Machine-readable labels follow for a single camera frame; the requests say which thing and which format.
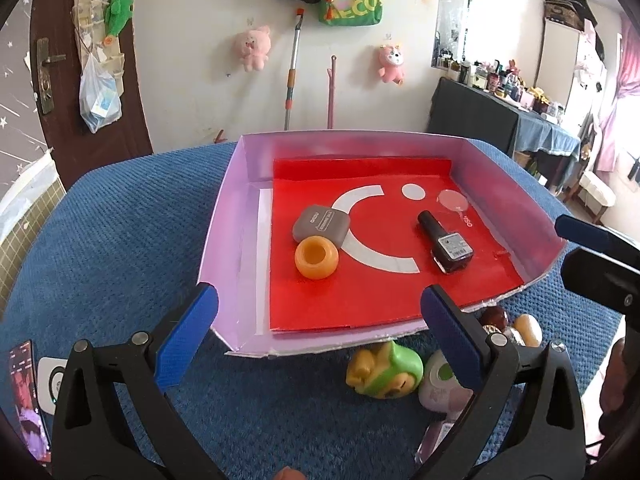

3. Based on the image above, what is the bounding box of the green yellow dinosaur toy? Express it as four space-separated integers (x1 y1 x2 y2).
345 340 424 400

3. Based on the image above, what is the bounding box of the green plush on door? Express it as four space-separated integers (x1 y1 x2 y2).
103 0 134 46

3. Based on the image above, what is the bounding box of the pink curtain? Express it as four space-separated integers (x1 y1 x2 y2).
597 13 639 172

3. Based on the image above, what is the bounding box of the brown wooden door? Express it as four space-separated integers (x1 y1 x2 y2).
29 0 153 188

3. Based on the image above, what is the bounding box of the clear plastic round lid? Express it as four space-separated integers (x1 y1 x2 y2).
437 190 469 214

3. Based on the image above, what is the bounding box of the door handle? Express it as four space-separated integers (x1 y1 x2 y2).
36 38 66 115

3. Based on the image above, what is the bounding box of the plastic bag on door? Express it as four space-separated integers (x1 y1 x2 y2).
79 54 122 133

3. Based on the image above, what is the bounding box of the beige hanging organizer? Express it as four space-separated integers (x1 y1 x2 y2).
70 0 125 96

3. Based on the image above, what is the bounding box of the orange dome cup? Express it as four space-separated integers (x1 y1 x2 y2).
513 314 542 348

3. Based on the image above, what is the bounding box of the pink plush right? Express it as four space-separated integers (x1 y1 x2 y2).
378 46 405 86

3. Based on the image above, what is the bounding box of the red paper liner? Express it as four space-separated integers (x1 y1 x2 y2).
269 157 524 333

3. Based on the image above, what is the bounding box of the mop handle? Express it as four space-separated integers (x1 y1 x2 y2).
283 8 305 131

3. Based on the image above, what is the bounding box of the pink plush left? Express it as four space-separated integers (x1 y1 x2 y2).
234 25 271 72

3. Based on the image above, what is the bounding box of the side table blue cloth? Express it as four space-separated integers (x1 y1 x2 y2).
425 76 583 172

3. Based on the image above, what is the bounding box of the pink stick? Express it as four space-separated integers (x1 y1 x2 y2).
326 54 336 129

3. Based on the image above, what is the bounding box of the dark nail polish bottle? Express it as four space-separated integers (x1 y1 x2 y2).
418 210 474 273

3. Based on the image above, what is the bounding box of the purple nail polish bottle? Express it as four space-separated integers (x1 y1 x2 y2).
414 413 460 464

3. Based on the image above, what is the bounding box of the pink round device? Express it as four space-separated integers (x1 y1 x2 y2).
418 350 473 419

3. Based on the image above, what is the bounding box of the white cabinet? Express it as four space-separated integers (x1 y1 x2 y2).
535 20 604 114

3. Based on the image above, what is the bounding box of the white power bank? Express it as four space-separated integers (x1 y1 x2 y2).
36 356 67 415

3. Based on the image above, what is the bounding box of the pink cardboard tray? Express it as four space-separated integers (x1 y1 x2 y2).
200 130 564 358

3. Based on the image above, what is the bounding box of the smartphone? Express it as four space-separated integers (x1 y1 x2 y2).
9 340 51 465

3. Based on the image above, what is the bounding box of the grey pebble case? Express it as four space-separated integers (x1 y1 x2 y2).
292 205 350 248

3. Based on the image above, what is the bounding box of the orange ring cup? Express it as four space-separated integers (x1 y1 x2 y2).
294 235 340 280

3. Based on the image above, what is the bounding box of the person's hand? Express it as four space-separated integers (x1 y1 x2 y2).
599 328 639 439

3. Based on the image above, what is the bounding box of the pink plush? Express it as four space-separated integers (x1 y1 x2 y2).
378 46 405 86
234 25 271 72

